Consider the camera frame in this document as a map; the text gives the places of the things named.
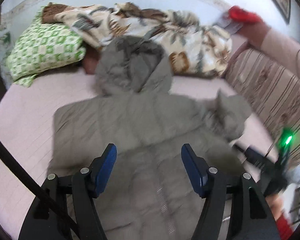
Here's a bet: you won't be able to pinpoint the black cable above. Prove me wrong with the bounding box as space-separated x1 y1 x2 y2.
0 128 81 235

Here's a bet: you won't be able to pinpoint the green white checkered pillow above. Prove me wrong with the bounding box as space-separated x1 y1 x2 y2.
6 8 86 87

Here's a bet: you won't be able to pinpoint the beige leaf print blanket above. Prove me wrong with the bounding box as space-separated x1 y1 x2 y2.
42 2 232 78

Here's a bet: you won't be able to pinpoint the floral fabric by window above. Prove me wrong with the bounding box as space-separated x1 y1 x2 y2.
0 24 13 62

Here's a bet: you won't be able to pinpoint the striped floral headboard cushion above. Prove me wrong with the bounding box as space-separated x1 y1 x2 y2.
224 37 300 166

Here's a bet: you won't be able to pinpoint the red sleeve forearm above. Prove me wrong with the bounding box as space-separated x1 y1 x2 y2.
276 214 293 240

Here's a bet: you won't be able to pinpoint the grey cloth under red item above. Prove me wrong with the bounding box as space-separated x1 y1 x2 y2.
213 11 243 34

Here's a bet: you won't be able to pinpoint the pink quilted bed mattress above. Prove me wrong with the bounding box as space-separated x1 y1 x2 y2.
0 62 276 235

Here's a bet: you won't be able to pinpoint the red cloth item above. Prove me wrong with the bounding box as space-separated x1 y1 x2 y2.
228 5 263 24

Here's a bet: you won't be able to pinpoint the grey quilted hooded jacket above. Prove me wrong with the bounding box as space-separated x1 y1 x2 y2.
48 36 252 239

